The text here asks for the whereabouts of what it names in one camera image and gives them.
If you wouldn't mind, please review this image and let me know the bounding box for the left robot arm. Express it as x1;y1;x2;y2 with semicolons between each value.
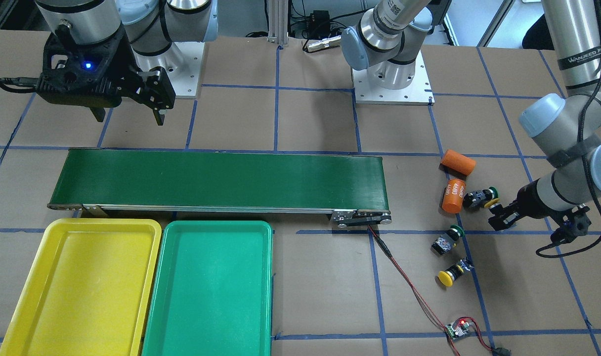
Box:
486;0;601;243

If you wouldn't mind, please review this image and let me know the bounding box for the yellow push button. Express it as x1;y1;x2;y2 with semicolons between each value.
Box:
436;258;474;288
462;186;500;209

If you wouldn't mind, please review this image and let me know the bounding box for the aluminium frame post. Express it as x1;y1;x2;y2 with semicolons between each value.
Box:
266;0;291;48

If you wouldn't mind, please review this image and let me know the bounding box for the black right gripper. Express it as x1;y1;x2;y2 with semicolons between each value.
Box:
36;23;176;126

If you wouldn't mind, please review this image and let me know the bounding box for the green push button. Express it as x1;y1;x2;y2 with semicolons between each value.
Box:
431;224;466;256

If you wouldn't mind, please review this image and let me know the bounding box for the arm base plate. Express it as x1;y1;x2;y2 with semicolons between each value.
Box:
134;42;206;99
351;51;435;105

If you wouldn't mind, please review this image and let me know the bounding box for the plain orange cylinder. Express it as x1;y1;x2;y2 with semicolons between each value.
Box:
440;149;477;176

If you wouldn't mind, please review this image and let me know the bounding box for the red black wire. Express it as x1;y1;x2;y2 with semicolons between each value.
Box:
368;225;511;356

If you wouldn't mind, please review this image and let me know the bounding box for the yellow tray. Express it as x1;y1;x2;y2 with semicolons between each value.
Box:
0;218;162;356

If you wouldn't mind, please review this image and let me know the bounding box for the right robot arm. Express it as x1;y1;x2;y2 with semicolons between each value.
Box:
34;0;218;126

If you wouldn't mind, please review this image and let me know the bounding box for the small green circuit board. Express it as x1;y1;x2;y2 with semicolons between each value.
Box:
444;318;473;342

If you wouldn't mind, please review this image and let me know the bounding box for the orange cylinder labelled 4680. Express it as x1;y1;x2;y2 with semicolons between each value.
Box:
441;178;467;214

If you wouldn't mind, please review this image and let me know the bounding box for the green tray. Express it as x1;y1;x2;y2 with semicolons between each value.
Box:
141;221;272;356

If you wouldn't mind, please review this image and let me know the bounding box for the green conveyor belt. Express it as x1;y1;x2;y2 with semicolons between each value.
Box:
48;148;392;228

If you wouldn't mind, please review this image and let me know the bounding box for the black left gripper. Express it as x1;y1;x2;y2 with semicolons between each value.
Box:
488;181;592;243

